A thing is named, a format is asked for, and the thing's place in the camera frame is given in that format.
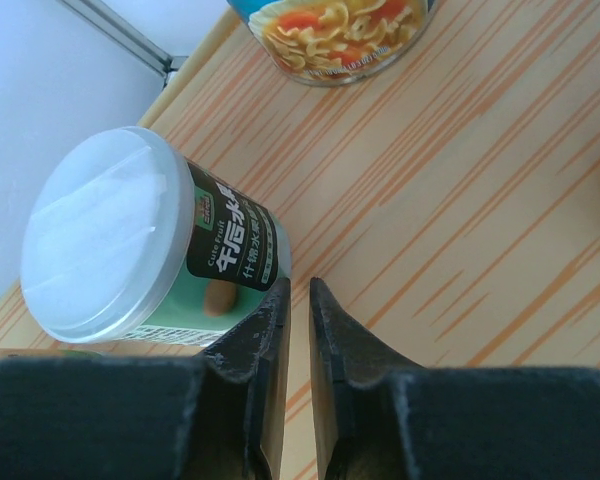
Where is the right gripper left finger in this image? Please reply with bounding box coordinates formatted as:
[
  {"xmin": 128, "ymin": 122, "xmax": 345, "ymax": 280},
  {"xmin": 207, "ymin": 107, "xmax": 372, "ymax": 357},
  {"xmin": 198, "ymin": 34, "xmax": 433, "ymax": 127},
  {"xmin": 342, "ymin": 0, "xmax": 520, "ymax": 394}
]
[{"xmin": 0, "ymin": 279, "xmax": 291, "ymax": 479}]

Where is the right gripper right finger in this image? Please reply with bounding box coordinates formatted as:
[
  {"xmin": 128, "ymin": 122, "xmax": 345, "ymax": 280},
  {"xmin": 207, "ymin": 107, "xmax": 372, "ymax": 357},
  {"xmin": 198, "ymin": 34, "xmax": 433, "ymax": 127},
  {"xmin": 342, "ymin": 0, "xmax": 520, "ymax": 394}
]
[{"xmin": 310, "ymin": 278, "xmax": 600, "ymax": 479}]

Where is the green can white lid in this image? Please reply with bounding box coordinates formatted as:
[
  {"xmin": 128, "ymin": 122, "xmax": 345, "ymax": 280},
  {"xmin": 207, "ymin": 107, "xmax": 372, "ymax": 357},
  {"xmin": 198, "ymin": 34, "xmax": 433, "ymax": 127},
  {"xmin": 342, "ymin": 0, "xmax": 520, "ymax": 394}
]
[{"xmin": 20, "ymin": 126, "xmax": 292, "ymax": 347}]

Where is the blue soup can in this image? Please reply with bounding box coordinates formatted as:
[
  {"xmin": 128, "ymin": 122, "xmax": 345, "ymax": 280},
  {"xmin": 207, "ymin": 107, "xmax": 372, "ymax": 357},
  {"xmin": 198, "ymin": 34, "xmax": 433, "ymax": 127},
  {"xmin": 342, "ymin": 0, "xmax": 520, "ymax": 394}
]
[{"xmin": 228, "ymin": 0, "xmax": 438, "ymax": 87}]

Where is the yellow can white lid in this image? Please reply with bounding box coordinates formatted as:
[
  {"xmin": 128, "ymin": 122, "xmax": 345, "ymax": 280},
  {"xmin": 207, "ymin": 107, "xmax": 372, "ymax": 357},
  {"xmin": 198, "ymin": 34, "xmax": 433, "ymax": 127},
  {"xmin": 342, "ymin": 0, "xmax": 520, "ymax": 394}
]
[{"xmin": 0, "ymin": 349, "xmax": 102, "ymax": 361}]

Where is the wooden cube counter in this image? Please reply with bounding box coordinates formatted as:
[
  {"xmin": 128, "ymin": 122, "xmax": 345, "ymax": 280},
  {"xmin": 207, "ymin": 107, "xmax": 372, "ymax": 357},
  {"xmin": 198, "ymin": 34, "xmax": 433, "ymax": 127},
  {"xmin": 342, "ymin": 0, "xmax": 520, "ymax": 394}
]
[{"xmin": 0, "ymin": 1, "xmax": 600, "ymax": 479}]

